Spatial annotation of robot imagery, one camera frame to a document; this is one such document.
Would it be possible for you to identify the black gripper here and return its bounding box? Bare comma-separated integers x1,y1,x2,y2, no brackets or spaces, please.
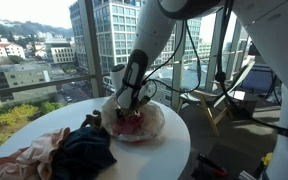
115,107,142,121

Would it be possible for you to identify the magenta shirt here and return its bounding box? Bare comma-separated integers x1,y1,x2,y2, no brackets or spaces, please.
112,112,146,136

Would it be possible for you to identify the black shirt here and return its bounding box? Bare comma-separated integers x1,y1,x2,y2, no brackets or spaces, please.
51,125,118,180

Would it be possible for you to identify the peach shirt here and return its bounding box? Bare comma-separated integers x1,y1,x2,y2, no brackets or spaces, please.
0,126,72,180

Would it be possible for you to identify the dark brown plush toy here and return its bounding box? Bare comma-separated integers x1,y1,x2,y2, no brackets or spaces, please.
80,109,103,130

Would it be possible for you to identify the white red plastic bag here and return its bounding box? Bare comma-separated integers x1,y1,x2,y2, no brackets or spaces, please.
100,94,167,144

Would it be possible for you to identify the vertical window mullion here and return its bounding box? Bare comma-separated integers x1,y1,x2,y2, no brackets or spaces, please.
77,0,107,100
169,19,189,110

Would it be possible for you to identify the wooden folding chair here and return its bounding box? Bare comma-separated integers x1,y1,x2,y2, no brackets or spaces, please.
176,61,256,138

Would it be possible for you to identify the horizontal window railing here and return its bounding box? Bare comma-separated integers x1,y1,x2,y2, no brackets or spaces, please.
0,73,97,99

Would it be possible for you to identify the red black hand tool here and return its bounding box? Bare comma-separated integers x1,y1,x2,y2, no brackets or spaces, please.
196,152,229,178

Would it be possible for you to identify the blue fabric chair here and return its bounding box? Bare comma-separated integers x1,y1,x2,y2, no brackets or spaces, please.
239,63,279,98

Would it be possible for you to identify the small yellow object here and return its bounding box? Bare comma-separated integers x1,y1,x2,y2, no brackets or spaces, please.
261,152,274,167

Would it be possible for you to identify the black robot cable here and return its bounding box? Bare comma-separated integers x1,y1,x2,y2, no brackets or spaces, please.
141,0,288,142

